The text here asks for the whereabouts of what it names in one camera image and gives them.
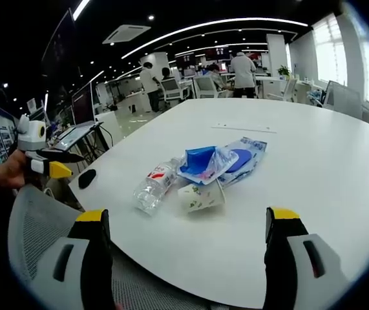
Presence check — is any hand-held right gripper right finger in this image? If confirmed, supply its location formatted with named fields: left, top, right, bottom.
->
left=263, top=206, right=350, bottom=310

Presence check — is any white and blue wipes packet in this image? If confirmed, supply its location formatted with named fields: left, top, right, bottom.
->
left=217, top=136, right=268, bottom=189

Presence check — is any black laptop stand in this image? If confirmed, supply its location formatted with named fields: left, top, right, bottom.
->
left=70, top=124, right=111, bottom=172

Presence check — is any green potted plant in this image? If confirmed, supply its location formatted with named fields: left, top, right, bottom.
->
left=277, top=65, right=292, bottom=81

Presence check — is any open laptop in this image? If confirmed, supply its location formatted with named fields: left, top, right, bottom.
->
left=54, top=120, right=105, bottom=152

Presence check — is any dark computer monitor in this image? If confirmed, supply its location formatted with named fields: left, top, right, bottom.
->
left=70, top=81, right=96, bottom=127

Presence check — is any white printed paper cup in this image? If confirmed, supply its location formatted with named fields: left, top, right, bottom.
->
left=176, top=178, right=227, bottom=214

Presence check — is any ceiling air vent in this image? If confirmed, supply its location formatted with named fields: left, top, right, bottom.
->
left=101, top=23, right=152, bottom=45

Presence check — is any grey mesh office chair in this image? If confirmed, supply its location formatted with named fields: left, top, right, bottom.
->
left=7, top=185, right=266, bottom=310

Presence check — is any black oval object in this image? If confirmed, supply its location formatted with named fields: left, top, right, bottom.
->
left=78, top=169, right=97, bottom=190

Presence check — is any white office chair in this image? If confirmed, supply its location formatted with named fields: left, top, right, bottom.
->
left=159, top=77, right=192, bottom=101
left=266, top=77, right=299, bottom=103
left=193, top=75, right=227, bottom=99
left=322, top=80, right=365, bottom=121

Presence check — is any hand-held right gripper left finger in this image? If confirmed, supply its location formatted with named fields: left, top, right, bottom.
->
left=30, top=209, right=114, bottom=310

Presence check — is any white table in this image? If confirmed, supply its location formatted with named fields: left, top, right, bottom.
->
left=69, top=98, right=369, bottom=309

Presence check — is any clear bag with blue insert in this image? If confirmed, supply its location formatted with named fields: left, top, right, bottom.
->
left=176, top=145, right=240, bottom=186

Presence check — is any white table cable cover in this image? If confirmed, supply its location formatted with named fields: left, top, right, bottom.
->
left=211, top=122, right=277, bottom=134

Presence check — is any person's left hand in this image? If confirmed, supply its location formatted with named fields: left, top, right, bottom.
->
left=0, top=149, right=33, bottom=191

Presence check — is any clear plastic water bottle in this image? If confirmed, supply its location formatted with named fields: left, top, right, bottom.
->
left=132, top=157, right=185, bottom=217

